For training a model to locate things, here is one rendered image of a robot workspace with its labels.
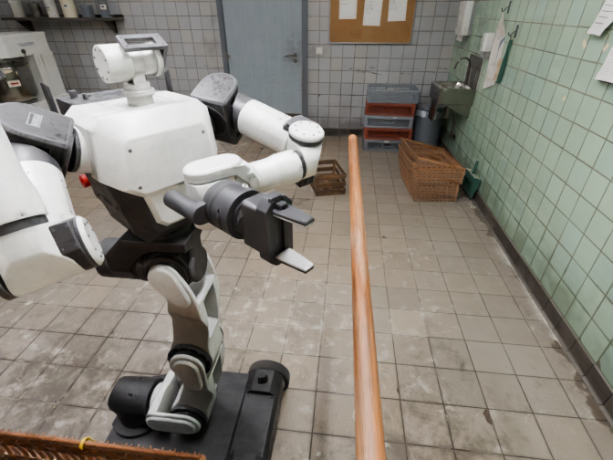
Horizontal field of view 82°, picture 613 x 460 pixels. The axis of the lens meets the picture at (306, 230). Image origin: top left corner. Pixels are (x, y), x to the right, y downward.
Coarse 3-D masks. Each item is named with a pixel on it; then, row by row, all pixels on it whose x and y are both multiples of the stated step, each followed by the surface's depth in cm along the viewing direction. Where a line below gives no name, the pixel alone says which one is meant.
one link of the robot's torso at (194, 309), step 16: (208, 256) 105; (160, 272) 89; (176, 272) 91; (208, 272) 108; (160, 288) 92; (176, 288) 91; (192, 288) 104; (208, 288) 103; (176, 304) 95; (192, 304) 95; (208, 304) 112; (176, 320) 103; (192, 320) 101; (208, 320) 113; (176, 336) 107; (192, 336) 106; (208, 336) 106; (176, 352) 109; (192, 352) 108; (208, 352) 110; (208, 368) 112
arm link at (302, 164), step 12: (288, 144) 77; (276, 156) 72; (288, 156) 73; (300, 156) 74; (312, 156) 76; (264, 168) 70; (276, 168) 71; (288, 168) 72; (300, 168) 74; (312, 168) 76; (264, 180) 69; (276, 180) 71; (288, 180) 73; (300, 180) 76; (312, 180) 82; (264, 192) 72
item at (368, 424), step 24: (360, 192) 84; (360, 216) 73; (360, 240) 66; (360, 264) 60; (360, 288) 54; (360, 312) 50; (360, 336) 46; (360, 360) 43; (360, 384) 41; (360, 408) 38; (360, 432) 36; (360, 456) 34; (384, 456) 34
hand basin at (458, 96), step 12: (468, 60) 359; (480, 60) 346; (468, 72) 364; (480, 72) 343; (432, 84) 385; (444, 84) 390; (456, 84) 389; (468, 84) 374; (432, 96) 382; (444, 96) 358; (456, 96) 357; (468, 96) 356; (432, 108) 386; (456, 108) 366; (468, 108) 365; (432, 120) 383
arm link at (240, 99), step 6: (234, 96) 87; (240, 96) 86; (246, 96) 87; (234, 102) 85; (240, 102) 85; (246, 102) 85; (234, 108) 85; (240, 108) 84; (234, 114) 85; (234, 120) 86; (234, 126) 87; (240, 132) 88
